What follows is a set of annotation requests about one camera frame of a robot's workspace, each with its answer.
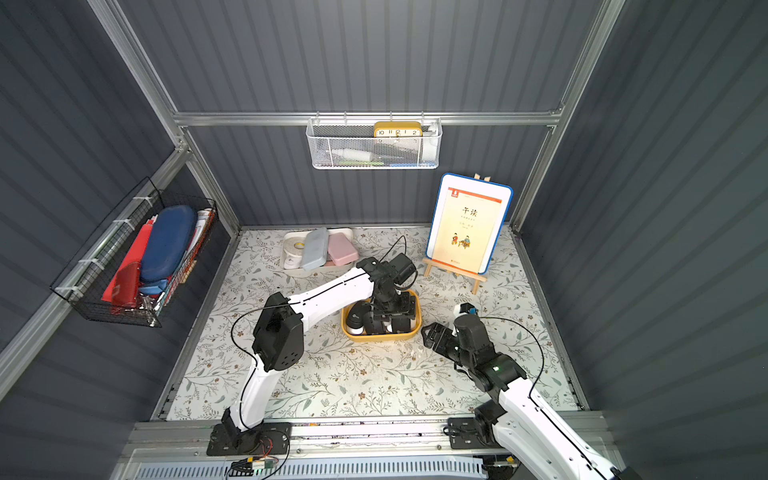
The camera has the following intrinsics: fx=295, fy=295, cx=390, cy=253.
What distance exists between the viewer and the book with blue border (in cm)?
86

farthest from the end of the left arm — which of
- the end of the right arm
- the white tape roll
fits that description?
the white tape roll

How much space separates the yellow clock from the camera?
0.89m
